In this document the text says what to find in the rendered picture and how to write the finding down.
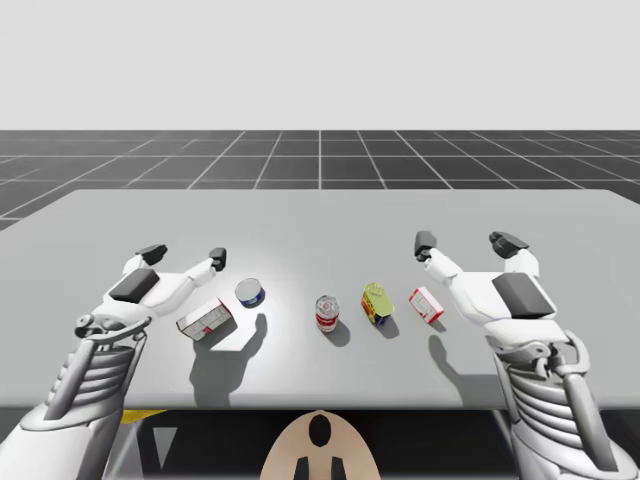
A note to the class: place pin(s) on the tan robot part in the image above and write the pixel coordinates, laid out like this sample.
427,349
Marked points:
320,445

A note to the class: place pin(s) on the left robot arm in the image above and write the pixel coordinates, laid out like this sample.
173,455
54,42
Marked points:
80,395

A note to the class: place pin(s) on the green and blue rectangular can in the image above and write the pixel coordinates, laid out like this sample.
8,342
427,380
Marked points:
377,302

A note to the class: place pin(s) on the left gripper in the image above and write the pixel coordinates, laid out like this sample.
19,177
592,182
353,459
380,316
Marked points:
142,292

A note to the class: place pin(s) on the red and white can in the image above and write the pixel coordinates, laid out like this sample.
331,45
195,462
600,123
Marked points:
327,314

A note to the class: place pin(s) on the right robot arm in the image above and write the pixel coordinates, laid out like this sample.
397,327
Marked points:
557,400

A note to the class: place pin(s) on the small red and white carton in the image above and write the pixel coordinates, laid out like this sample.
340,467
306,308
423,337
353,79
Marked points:
426,304

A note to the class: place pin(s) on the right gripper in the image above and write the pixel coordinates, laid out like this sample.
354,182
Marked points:
510,305

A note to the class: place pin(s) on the blue flat can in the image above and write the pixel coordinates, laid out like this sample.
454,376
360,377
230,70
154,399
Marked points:
250,293

